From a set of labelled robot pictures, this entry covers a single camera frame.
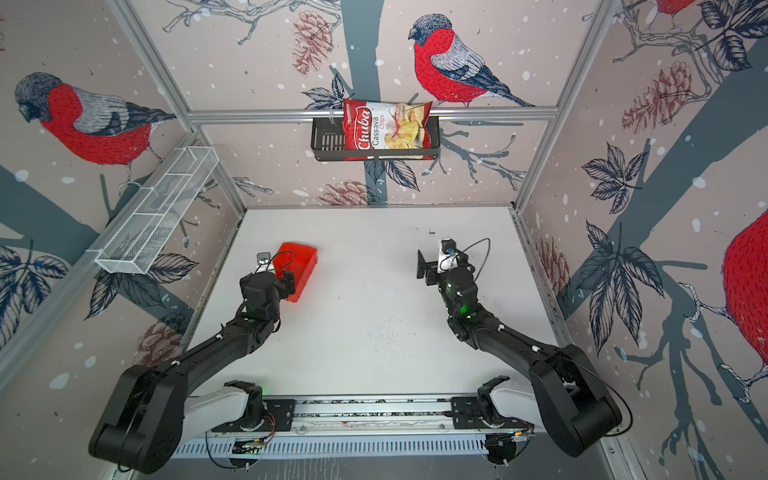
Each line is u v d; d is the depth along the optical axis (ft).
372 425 2.39
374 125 2.88
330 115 2.97
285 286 2.30
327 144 3.10
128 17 2.35
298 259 3.48
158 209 2.57
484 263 1.81
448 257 2.25
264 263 2.43
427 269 2.48
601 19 2.39
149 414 1.34
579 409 1.35
